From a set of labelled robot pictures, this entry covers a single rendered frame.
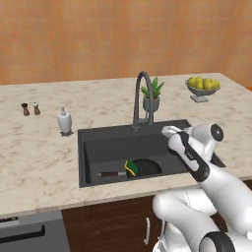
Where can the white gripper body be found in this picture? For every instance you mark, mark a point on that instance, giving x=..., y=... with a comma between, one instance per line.
x=170, y=130

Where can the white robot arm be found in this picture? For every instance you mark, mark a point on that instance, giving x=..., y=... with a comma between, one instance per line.
x=226, y=193

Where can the yellow and green sponge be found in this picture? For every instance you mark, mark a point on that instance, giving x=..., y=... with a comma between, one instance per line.
x=131, y=167

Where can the dark grey sink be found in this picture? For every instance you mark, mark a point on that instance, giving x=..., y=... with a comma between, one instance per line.
x=111, y=144

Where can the green plant in grey pot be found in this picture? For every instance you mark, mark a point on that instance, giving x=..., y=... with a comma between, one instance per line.
x=151, y=98

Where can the dark grey arched tap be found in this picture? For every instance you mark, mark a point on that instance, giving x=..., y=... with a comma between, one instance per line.
x=136, y=108

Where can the grey fruit bowl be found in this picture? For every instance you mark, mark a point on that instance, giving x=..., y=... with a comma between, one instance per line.
x=200, y=93

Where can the yellow lemon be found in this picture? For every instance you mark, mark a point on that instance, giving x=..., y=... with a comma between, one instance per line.
x=200, y=86
x=207, y=79
x=216, y=84
x=208, y=85
x=192, y=81

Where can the white soap dispenser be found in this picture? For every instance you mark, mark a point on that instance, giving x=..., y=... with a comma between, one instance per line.
x=64, y=122

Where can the dark wooden cupboard door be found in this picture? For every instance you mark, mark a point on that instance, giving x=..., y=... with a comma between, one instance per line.
x=108, y=226

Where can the brown shaker with white top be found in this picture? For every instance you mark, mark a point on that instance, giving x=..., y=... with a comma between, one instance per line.
x=36, y=109

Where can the brown shaker with dark top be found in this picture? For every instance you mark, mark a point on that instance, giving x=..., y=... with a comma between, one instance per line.
x=26, y=111

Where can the grey dishwasher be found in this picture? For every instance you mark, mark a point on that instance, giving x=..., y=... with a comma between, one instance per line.
x=39, y=242

